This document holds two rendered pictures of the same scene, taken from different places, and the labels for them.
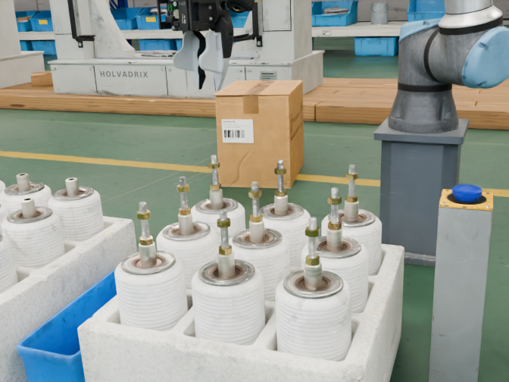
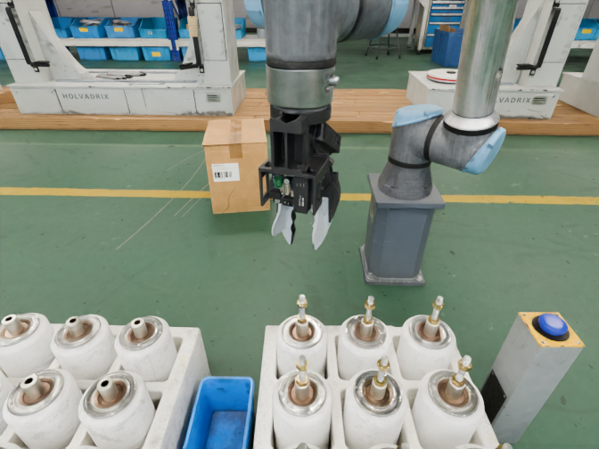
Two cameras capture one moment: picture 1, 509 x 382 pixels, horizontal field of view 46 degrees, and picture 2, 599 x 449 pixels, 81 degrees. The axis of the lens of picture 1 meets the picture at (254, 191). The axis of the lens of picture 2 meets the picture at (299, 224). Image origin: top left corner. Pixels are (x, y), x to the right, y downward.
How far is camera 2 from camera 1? 0.65 m
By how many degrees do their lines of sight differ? 24
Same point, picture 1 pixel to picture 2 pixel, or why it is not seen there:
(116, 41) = (70, 65)
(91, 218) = (167, 354)
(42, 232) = (134, 414)
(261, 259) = (396, 424)
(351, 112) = not seen: hidden behind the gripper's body
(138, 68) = (98, 91)
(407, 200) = (396, 246)
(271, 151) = (254, 184)
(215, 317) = not seen: outside the picture
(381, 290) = not seen: hidden behind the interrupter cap
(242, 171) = (231, 201)
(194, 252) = (322, 421)
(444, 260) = (529, 377)
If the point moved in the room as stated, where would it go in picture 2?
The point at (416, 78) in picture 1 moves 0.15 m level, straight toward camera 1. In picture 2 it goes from (411, 158) to (435, 184)
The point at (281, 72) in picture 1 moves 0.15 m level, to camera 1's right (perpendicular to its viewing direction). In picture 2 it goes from (223, 93) to (246, 92)
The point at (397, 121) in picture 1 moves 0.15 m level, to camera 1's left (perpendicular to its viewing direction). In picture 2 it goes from (392, 191) to (343, 200)
